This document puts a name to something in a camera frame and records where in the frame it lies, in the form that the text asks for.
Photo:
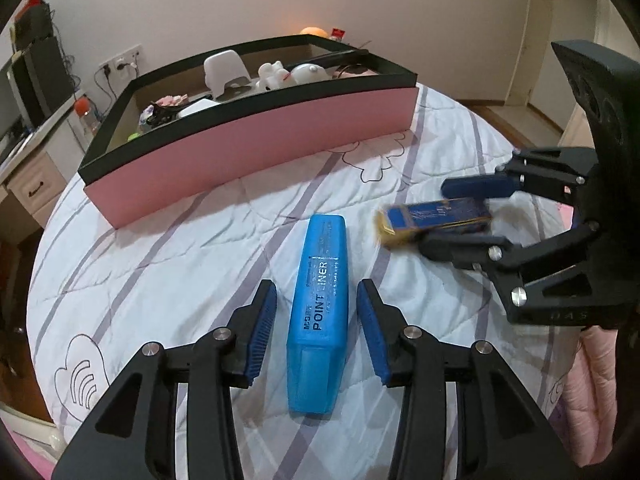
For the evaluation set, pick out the water bottle with orange cap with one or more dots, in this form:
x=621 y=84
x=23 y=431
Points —
x=86 y=117

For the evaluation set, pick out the pink fluffy blanket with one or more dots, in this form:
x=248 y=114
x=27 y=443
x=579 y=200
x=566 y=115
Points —
x=25 y=460

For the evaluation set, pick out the white door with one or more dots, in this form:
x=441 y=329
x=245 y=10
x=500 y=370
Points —
x=565 y=50

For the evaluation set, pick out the orange plush octopus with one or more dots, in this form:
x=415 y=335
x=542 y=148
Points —
x=311 y=32

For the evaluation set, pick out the white toy figure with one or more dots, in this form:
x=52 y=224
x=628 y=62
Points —
x=272 y=74

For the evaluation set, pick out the pink box with black rim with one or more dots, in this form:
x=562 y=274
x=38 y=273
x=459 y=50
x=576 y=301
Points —
x=225 y=160

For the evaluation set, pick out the white wall socket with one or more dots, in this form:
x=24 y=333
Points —
x=122 y=60

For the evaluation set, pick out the black rhinestone hair clip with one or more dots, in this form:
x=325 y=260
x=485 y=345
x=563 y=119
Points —
x=162 y=114

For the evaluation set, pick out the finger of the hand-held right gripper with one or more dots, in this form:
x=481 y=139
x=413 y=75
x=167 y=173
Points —
x=460 y=247
x=470 y=186

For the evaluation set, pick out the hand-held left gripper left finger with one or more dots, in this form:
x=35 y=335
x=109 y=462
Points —
x=262 y=325

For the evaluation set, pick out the blue highlighter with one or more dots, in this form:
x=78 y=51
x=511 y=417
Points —
x=315 y=310

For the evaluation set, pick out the black speaker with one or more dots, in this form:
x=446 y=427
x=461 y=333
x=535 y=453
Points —
x=32 y=25

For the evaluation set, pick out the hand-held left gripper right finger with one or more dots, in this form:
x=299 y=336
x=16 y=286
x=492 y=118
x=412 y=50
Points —
x=372 y=330

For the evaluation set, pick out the white desk with drawers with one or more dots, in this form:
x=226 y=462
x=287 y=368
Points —
x=40 y=180

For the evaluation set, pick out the black computer tower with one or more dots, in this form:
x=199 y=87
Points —
x=42 y=80

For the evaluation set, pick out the white flat charger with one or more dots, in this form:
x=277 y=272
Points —
x=197 y=109

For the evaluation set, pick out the small dark blue box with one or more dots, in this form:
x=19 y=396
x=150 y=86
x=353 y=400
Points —
x=430 y=215

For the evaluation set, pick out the pink glittery hair accessory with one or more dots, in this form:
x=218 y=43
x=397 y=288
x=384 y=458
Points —
x=170 y=100

